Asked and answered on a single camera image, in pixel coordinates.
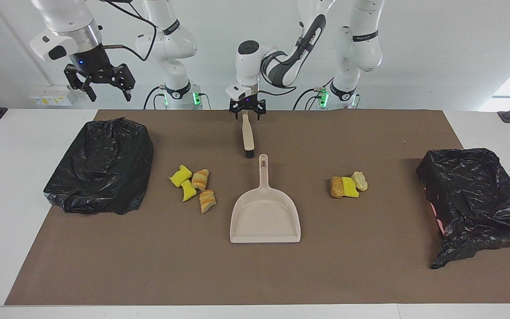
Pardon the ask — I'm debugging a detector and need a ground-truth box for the beige brush with black bristles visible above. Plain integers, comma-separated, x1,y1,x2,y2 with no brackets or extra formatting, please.
242,111,255,159

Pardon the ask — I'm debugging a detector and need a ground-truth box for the striped orange croissant piece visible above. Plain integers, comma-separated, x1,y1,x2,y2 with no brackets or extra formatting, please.
191,169,210,192
199,189,217,214

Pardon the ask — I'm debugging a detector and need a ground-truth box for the large yellow green sponge piece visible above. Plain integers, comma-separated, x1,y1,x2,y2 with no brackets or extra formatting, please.
169,164,193,188

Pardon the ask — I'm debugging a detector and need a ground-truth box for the small yellow green sponge piece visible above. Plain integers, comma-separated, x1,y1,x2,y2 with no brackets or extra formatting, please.
181,179,197,202

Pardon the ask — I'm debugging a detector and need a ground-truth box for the beige plastic dustpan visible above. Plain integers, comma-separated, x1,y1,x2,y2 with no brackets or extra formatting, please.
230,154,301,244

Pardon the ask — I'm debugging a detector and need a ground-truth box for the brown bread nugget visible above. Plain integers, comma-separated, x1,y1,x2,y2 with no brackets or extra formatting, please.
330,176,345,198

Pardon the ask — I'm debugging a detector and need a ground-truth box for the yellow sponge wedge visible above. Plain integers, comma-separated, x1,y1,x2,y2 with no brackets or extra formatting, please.
341,176,360,198

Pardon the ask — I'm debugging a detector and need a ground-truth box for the pale bread piece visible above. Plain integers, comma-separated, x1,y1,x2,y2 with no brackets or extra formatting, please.
352,171,368,192

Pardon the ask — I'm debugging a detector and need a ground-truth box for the black bag lined bin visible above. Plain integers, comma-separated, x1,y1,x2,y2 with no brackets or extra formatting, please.
43,117,155,216

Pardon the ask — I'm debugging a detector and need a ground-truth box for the pink plastic bin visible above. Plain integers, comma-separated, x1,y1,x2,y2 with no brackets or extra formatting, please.
427,190,446,236

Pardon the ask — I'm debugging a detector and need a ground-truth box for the black bag over pink bin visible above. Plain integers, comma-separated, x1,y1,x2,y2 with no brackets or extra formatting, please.
416,148,510,270

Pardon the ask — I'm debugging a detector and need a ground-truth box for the brown paper table mat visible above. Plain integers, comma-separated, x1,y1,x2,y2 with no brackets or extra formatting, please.
4,109,510,306

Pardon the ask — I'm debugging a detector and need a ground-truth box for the black right base cable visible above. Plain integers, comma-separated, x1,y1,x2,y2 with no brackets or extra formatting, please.
143,86,168,110

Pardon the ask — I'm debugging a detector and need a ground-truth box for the black base cable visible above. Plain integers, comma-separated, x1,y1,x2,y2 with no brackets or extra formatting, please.
293,79,331,110
143,86,168,110

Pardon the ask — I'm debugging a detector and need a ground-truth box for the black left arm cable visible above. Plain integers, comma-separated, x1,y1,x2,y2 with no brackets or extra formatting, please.
258,44,302,97

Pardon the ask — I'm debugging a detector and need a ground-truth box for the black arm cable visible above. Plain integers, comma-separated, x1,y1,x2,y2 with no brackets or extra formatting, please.
100,0,157,62
258,44,302,97

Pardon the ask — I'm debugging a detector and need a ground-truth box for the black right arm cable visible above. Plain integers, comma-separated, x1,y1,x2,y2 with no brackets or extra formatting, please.
100,0,157,62

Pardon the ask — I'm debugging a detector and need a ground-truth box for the white wall outlet box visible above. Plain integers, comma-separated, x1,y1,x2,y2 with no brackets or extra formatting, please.
31,85,75,107

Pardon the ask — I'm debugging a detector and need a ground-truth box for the black left base cable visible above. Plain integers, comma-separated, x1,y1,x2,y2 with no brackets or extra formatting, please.
293,79,331,110

